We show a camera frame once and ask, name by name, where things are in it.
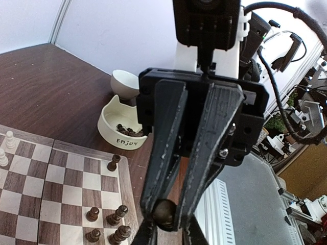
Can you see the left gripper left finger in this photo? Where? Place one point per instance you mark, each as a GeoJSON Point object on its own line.
{"type": "Point", "coordinates": [147, 234]}

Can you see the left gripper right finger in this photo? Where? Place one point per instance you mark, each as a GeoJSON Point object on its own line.
{"type": "Point", "coordinates": [192, 234]}

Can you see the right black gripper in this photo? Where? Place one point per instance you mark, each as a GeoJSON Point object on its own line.
{"type": "Point", "coordinates": [209, 118]}

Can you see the tall dark chess piece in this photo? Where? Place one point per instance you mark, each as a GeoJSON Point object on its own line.
{"type": "Point", "coordinates": [121, 234]}

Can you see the black chess piece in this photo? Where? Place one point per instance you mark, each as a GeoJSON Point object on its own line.
{"type": "Point", "coordinates": [115, 218]}
{"type": "Point", "coordinates": [93, 236]}
{"type": "Point", "coordinates": [92, 214]}

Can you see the wooden chess board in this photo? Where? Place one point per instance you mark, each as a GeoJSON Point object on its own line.
{"type": "Point", "coordinates": [49, 185]}

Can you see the white chess piece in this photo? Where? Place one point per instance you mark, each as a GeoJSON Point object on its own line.
{"type": "Point", "coordinates": [3, 158]}
{"type": "Point", "coordinates": [10, 141]}

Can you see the cream cat-ear bowl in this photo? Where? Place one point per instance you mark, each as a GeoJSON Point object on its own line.
{"type": "Point", "coordinates": [118, 125]}

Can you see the small white cup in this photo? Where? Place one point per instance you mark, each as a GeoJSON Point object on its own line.
{"type": "Point", "coordinates": [124, 84]}

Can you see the corner black rook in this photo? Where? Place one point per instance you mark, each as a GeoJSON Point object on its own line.
{"type": "Point", "coordinates": [112, 165]}

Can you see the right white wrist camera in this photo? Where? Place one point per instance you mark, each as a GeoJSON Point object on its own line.
{"type": "Point", "coordinates": [209, 26]}

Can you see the right aluminium frame post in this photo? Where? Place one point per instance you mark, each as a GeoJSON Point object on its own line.
{"type": "Point", "coordinates": [63, 9]}

